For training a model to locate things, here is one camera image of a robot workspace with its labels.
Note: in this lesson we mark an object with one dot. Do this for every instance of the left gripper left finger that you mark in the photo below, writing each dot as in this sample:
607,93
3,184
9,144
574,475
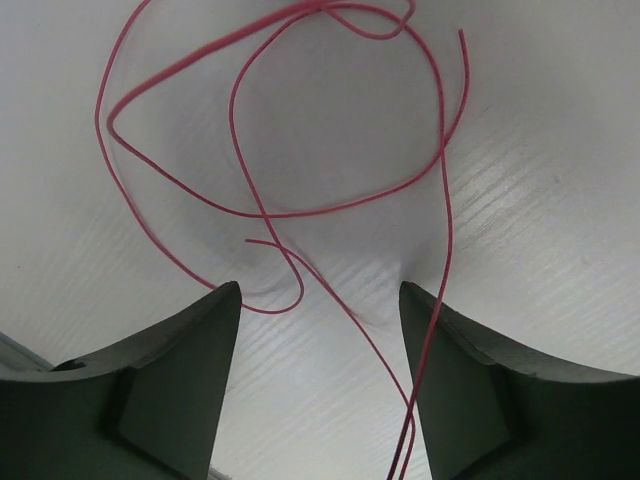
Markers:
145,407

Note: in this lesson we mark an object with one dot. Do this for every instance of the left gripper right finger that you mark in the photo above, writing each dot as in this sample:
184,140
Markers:
493,408

